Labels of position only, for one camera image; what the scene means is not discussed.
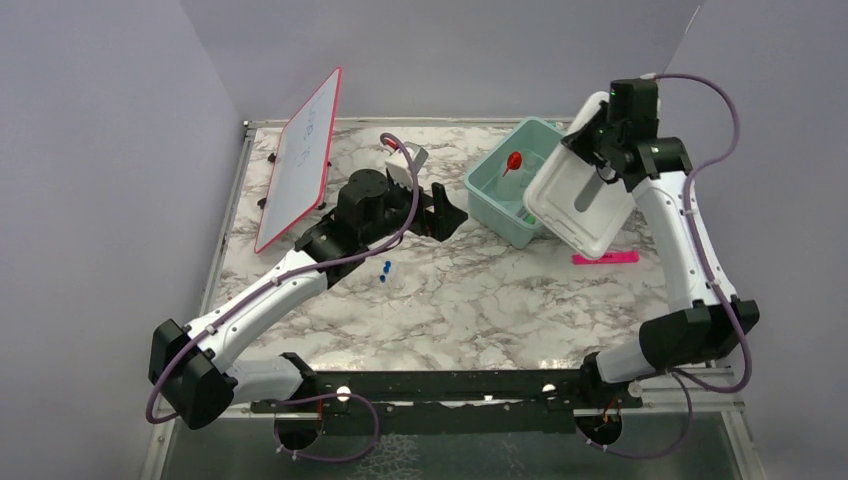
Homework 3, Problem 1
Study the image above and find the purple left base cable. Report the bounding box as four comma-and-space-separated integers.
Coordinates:
272, 388, 384, 464

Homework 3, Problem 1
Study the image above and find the white bin lid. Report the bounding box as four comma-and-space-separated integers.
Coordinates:
522, 91, 639, 261

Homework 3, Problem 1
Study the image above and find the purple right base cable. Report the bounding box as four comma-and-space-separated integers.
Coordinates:
574, 370, 694, 460

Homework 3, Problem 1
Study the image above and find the red pipette in bin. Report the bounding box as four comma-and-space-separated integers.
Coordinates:
502, 151, 523, 177

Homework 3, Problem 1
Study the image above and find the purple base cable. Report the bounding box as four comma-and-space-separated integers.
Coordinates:
272, 388, 384, 464
574, 370, 694, 460

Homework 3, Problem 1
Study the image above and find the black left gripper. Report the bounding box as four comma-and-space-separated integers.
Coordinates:
361, 172, 468, 247

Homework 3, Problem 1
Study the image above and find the pink label strip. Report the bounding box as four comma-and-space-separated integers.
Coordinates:
571, 250, 640, 265

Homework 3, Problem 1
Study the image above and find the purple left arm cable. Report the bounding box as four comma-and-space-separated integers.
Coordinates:
145, 132, 422, 425

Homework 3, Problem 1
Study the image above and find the pink framed whiteboard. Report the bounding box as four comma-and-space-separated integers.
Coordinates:
254, 67, 343, 254

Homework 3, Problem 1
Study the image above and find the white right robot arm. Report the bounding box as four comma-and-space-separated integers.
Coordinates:
561, 77, 759, 407

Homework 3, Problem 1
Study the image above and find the teal plastic bin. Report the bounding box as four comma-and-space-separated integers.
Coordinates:
463, 117, 564, 249

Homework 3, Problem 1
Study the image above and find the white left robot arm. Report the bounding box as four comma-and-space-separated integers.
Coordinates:
146, 169, 468, 429

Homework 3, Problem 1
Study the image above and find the aluminium frame rail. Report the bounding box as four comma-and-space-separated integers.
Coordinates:
546, 367, 746, 417

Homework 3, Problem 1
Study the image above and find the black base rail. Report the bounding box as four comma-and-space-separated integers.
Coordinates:
251, 367, 644, 439

